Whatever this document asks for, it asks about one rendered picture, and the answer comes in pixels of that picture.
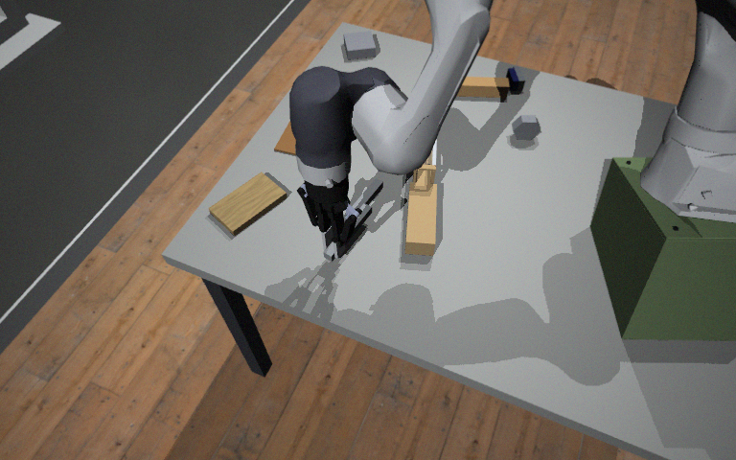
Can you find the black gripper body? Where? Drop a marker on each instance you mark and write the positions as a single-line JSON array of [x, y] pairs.
[[335, 195]]

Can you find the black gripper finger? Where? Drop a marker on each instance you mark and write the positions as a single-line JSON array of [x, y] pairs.
[[342, 231], [318, 216]]

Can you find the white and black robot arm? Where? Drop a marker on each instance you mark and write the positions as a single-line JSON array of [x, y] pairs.
[[693, 171]]

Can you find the brown clipboard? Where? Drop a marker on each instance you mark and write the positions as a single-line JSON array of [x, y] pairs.
[[287, 141]]

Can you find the pale grey square stick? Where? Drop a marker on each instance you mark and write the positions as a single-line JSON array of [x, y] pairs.
[[366, 212], [369, 193]]

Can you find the light brown wooden block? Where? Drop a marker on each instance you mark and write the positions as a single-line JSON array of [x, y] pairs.
[[248, 203]]

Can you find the long wooden batten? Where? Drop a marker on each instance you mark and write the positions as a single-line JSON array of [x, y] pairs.
[[484, 87]]

